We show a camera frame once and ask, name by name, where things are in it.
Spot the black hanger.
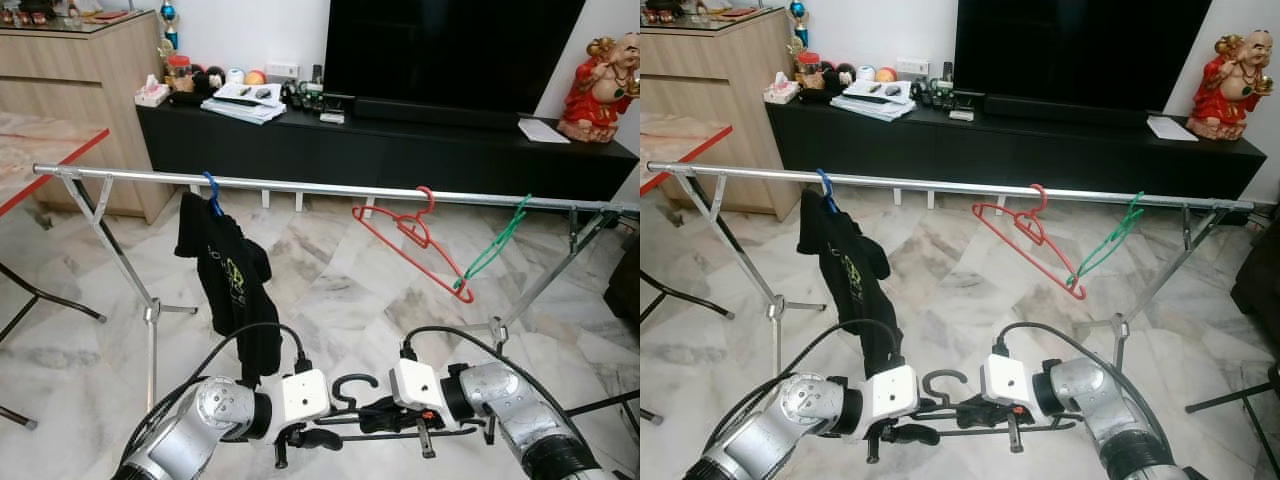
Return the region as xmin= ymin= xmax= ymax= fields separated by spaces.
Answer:
xmin=905 ymin=368 xmax=1086 ymax=456
xmin=318 ymin=373 xmax=498 ymax=461

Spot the red plastic hanger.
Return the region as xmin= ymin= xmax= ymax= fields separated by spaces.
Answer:
xmin=972 ymin=183 xmax=1088 ymax=301
xmin=351 ymin=185 xmax=473 ymax=303

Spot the green plastic hanger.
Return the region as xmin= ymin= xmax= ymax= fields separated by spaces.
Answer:
xmin=452 ymin=193 xmax=534 ymax=291
xmin=1065 ymin=192 xmax=1146 ymax=289

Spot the black T-shirt with green print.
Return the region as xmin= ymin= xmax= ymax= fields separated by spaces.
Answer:
xmin=175 ymin=192 xmax=273 ymax=388
xmin=797 ymin=190 xmax=894 ymax=376

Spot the silver metal clothes rack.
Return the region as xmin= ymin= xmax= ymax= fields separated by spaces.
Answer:
xmin=647 ymin=160 xmax=1256 ymax=376
xmin=33 ymin=163 xmax=641 ymax=413

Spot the black television console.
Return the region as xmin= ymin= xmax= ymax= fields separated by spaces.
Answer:
xmin=135 ymin=95 xmax=641 ymax=206
xmin=765 ymin=93 xmax=1269 ymax=201

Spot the white paper sheet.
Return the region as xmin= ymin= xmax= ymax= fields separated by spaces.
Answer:
xmin=517 ymin=117 xmax=571 ymax=144
xmin=1147 ymin=115 xmax=1199 ymax=141

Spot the stack of white papers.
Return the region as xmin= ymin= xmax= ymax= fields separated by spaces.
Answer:
xmin=200 ymin=82 xmax=288 ymax=126
xmin=830 ymin=78 xmax=916 ymax=123

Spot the marble table with red edge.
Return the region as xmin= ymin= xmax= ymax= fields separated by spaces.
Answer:
xmin=640 ymin=112 xmax=736 ymax=426
xmin=0 ymin=110 xmax=111 ymax=431

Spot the black flat television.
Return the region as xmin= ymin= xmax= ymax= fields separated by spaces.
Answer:
xmin=953 ymin=0 xmax=1206 ymax=111
xmin=322 ymin=0 xmax=586 ymax=114

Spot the red laughing Buddha statue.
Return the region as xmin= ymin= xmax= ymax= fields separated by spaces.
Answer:
xmin=1187 ymin=28 xmax=1276 ymax=141
xmin=557 ymin=32 xmax=641 ymax=143

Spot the light wooden cabinet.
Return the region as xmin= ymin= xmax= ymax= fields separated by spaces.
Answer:
xmin=640 ymin=8 xmax=801 ymax=216
xmin=0 ymin=10 xmax=176 ymax=226

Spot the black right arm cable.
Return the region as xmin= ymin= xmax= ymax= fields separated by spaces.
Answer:
xmin=992 ymin=320 xmax=1151 ymax=411
xmin=400 ymin=325 xmax=561 ymax=421

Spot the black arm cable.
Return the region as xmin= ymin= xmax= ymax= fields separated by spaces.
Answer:
xmin=400 ymin=325 xmax=561 ymax=421
xmin=715 ymin=318 xmax=901 ymax=471
xmin=992 ymin=320 xmax=1151 ymax=411
xmin=120 ymin=322 xmax=313 ymax=471

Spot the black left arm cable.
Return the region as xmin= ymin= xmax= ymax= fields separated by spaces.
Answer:
xmin=715 ymin=318 xmax=901 ymax=471
xmin=120 ymin=322 xmax=313 ymax=471

